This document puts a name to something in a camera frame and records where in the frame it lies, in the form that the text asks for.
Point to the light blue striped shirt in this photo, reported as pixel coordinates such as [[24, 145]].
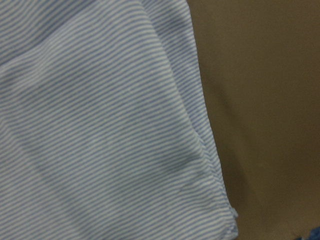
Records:
[[104, 131]]

